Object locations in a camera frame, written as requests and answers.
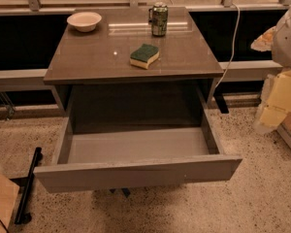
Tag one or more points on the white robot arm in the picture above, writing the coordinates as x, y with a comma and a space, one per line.
276, 92

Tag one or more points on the grey cabinet with glossy top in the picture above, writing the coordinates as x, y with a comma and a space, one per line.
124, 78

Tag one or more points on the green and yellow sponge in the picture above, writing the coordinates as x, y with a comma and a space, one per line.
144, 56

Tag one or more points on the open grey top drawer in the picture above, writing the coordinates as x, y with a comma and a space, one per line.
123, 137

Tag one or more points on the black bar on floor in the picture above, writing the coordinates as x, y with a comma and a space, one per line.
22, 217

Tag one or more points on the green soda can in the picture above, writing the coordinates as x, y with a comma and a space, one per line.
158, 19

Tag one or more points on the cardboard box at left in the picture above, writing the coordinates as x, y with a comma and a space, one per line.
8, 195

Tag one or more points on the white bowl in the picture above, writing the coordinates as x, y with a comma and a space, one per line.
84, 21

